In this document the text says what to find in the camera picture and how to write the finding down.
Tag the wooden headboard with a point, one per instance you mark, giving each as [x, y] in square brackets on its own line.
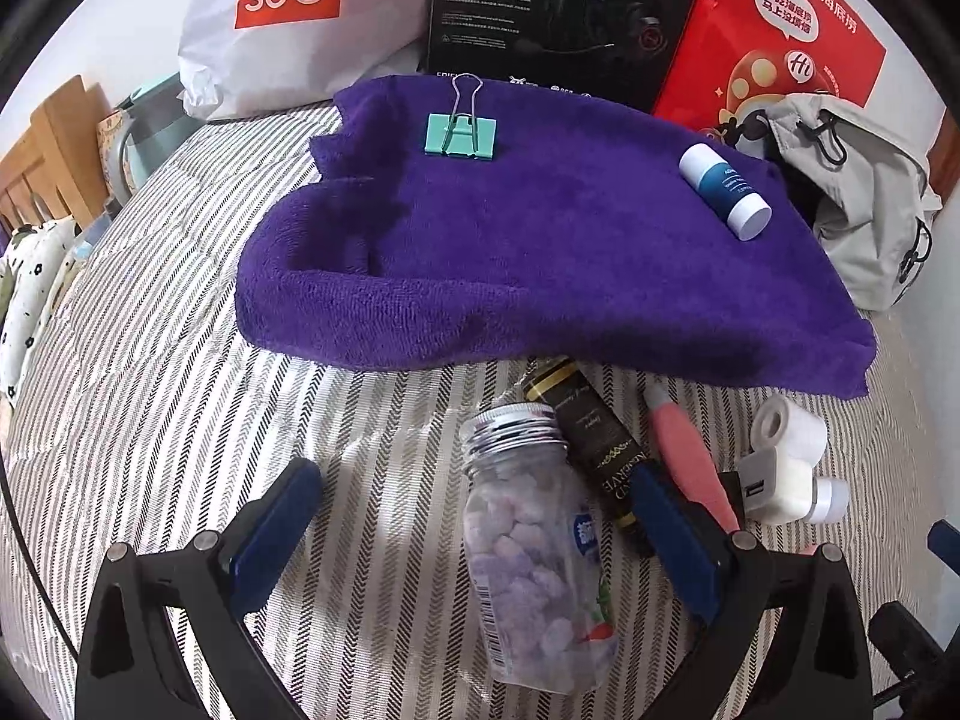
[52, 142]

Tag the teal binder clip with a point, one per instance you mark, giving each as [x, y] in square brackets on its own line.
[459, 139]

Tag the striped bedsheet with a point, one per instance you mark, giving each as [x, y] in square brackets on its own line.
[187, 405]

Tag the white shopping bag red logo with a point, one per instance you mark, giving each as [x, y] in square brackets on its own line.
[300, 52]

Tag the black gold printed box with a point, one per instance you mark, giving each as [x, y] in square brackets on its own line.
[592, 435]

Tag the grey backpack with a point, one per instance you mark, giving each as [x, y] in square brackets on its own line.
[862, 195]

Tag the white floral cloth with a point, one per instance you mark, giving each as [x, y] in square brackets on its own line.
[34, 277]

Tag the teal kettle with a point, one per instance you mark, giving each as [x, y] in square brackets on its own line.
[154, 127]

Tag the red printed bag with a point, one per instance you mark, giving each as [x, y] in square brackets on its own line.
[780, 30]

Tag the black headset box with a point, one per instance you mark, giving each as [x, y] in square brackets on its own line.
[555, 7]

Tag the small bottle white cap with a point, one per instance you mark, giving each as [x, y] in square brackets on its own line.
[831, 499]

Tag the brown wooden post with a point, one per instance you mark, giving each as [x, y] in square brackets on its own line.
[946, 157]

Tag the white tape roll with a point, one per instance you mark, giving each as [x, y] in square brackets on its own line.
[795, 431]

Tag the white usb charger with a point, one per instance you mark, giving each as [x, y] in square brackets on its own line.
[780, 487]

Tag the clear candy jar silver lid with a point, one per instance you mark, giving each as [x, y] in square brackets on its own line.
[536, 562]

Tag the purple towel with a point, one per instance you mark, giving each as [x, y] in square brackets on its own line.
[562, 270]

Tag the white blue bottle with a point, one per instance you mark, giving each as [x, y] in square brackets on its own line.
[726, 191]

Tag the pink digital thermometer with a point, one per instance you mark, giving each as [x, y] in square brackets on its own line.
[686, 457]

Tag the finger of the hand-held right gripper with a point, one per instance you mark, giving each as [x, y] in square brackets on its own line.
[904, 634]
[945, 541]

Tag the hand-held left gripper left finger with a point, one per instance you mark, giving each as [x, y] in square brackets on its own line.
[274, 532]

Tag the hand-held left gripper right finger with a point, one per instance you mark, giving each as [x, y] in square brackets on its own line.
[675, 540]

